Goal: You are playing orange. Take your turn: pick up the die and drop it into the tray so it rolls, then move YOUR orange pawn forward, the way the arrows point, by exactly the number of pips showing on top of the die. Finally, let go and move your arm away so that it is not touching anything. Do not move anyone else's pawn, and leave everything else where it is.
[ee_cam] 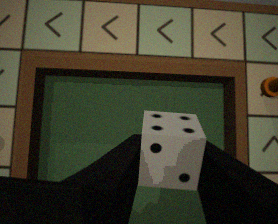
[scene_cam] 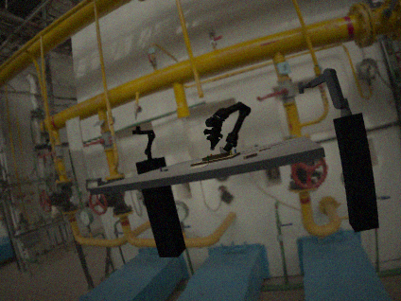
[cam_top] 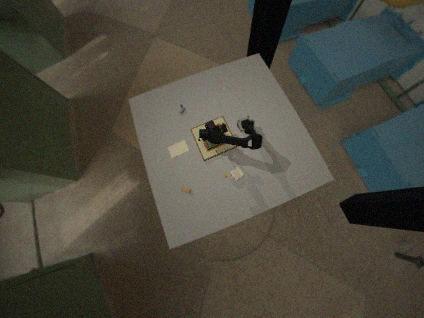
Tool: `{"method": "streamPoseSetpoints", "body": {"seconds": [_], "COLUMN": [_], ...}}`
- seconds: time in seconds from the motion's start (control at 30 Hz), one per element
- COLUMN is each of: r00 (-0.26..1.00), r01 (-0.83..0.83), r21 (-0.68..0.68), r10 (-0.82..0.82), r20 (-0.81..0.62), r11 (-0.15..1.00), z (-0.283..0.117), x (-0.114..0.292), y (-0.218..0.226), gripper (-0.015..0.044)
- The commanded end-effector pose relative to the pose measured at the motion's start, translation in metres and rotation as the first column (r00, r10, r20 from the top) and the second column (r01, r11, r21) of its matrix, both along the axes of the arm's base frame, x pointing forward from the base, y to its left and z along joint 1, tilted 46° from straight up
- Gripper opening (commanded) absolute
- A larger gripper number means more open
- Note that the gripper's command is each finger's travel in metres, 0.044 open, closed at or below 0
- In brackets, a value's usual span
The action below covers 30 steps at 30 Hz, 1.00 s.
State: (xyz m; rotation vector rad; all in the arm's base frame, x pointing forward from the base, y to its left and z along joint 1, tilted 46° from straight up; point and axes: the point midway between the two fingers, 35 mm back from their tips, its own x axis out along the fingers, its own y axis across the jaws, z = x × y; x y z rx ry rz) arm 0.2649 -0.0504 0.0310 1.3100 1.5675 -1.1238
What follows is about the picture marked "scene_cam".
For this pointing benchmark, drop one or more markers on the brown tray with green floor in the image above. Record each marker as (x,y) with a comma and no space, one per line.
(217,156)

